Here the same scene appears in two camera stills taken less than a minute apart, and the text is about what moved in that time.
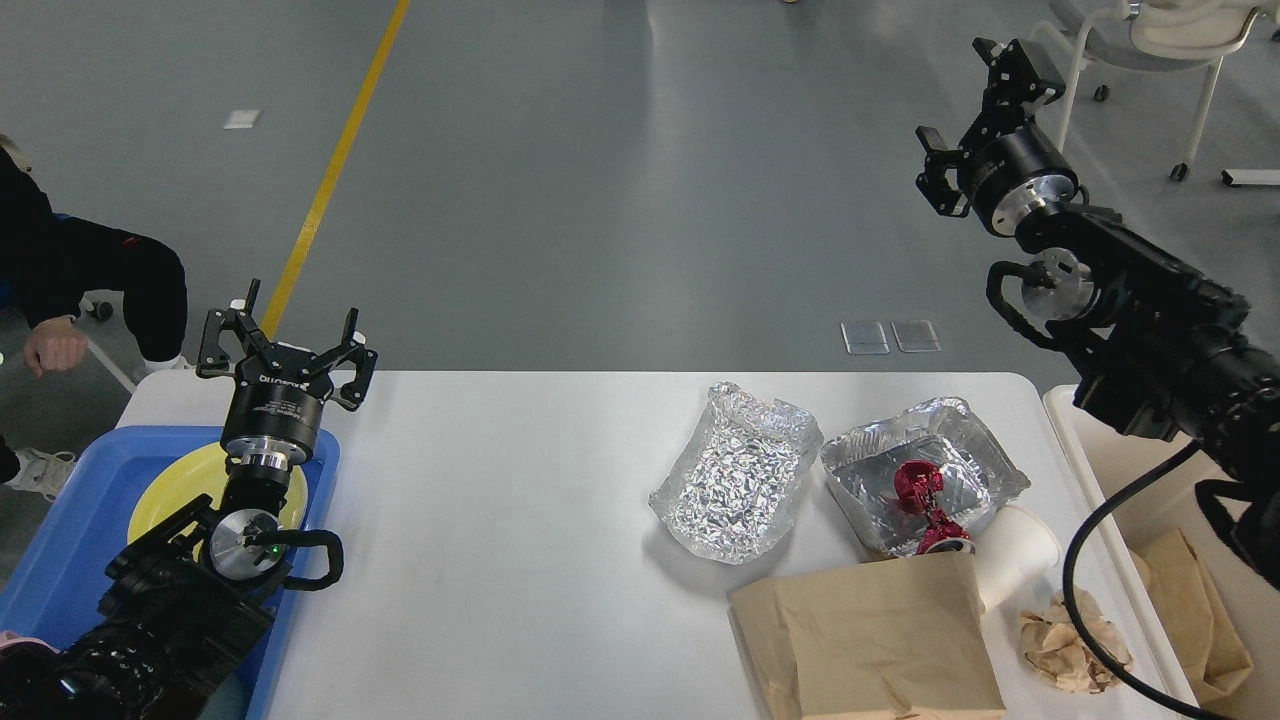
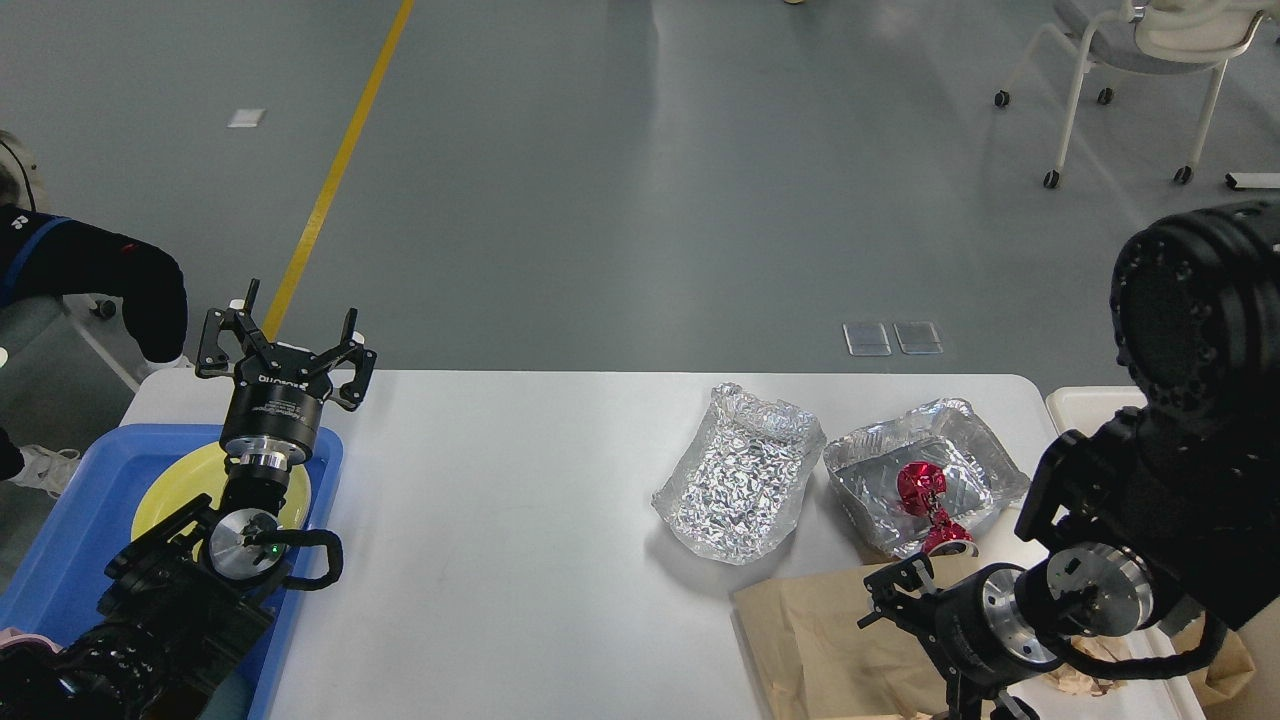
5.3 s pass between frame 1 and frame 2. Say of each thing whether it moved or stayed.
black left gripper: stayed
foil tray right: stayed
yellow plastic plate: stayed
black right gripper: moved
